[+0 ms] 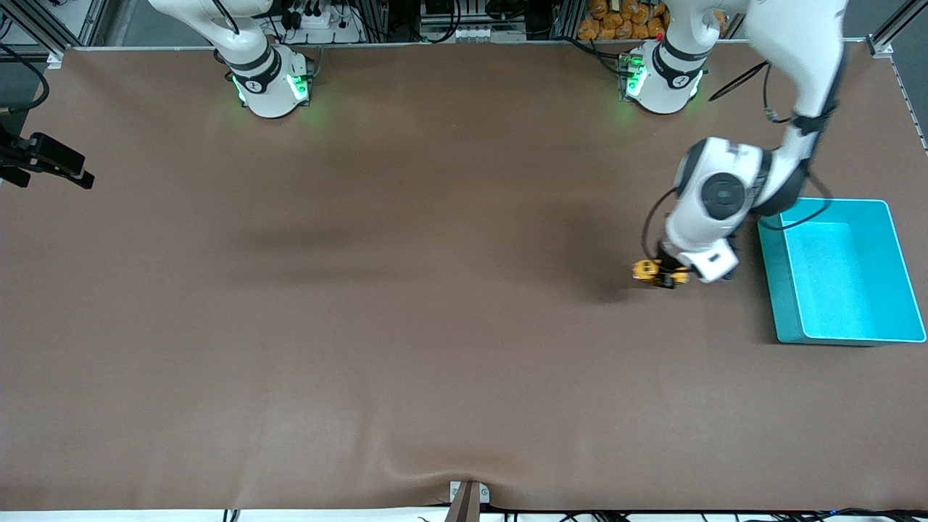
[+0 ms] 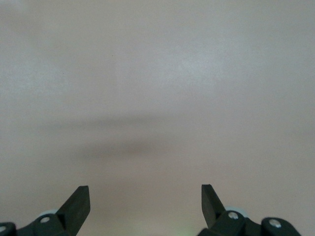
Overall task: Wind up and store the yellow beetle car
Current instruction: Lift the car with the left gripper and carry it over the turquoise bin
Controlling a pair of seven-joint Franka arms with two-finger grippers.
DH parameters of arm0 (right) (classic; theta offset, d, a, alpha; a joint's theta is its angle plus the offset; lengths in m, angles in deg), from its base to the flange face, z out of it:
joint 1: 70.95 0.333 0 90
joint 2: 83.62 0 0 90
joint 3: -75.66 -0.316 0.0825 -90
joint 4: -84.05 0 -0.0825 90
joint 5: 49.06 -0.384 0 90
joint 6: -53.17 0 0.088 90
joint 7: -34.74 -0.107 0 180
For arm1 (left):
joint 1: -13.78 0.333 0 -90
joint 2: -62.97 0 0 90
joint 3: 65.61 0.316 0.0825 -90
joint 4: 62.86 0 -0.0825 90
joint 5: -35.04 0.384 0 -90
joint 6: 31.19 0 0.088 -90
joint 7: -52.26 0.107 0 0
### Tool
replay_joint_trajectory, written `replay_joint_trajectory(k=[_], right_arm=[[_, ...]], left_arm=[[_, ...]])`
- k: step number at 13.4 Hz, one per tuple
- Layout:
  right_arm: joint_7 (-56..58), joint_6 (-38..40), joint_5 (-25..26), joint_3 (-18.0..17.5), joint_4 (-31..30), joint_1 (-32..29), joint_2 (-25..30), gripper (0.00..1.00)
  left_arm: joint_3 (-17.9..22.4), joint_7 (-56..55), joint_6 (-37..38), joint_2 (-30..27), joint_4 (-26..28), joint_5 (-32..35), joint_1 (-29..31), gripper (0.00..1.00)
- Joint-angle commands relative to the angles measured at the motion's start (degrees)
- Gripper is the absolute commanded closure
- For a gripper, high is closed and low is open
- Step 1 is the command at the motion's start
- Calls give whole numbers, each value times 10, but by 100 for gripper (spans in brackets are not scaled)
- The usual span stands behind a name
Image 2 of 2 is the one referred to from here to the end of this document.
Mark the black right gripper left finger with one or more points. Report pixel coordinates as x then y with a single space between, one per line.
71 211

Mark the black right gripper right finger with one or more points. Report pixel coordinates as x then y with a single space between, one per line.
211 209

